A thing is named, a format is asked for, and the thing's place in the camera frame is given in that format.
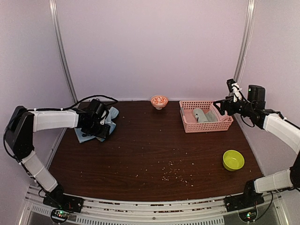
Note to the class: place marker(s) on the pink rolled towel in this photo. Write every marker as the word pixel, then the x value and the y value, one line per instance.
pixel 219 117

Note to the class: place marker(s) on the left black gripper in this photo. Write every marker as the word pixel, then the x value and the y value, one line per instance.
pixel 104 133

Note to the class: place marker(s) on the lime green bowl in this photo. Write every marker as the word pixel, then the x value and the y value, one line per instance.
pixel 233 160

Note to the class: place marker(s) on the left aluminium frame post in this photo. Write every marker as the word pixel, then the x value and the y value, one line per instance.
pixel 62 54

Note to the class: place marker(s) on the aluminium frame post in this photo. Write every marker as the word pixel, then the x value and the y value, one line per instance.
pixel 246 39
pixel 62 54

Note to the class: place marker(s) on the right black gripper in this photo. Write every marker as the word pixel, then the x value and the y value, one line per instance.
pixel 228 101

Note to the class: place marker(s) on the grey rolled towel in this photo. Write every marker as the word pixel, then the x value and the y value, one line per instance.
pixel 199 115
pixel 211 117

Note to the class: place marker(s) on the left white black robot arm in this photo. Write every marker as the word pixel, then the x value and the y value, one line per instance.
pixel 18 135

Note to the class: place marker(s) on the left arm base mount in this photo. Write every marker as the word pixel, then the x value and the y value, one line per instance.
pixel 66 202

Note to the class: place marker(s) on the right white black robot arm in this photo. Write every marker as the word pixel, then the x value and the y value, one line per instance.
pixel 253 108

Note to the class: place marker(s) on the orange patterned ceramic bowl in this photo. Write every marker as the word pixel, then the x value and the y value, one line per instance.
pixel 159 101

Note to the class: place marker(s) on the right aluminium frame post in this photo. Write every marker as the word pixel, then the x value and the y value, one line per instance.
pixel 246 39

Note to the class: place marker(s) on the front aluminium rail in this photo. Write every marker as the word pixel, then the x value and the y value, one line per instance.
pixel 209 211

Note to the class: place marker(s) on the pink plastic basket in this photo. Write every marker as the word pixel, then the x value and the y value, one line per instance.
pixel 191 125

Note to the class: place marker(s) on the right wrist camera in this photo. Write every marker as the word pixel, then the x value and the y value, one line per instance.
pixel 234 89

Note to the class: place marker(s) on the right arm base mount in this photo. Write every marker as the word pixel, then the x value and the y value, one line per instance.
pixel 242 201

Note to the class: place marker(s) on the plain light blue towel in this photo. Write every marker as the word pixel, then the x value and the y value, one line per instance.
pixel 113 114

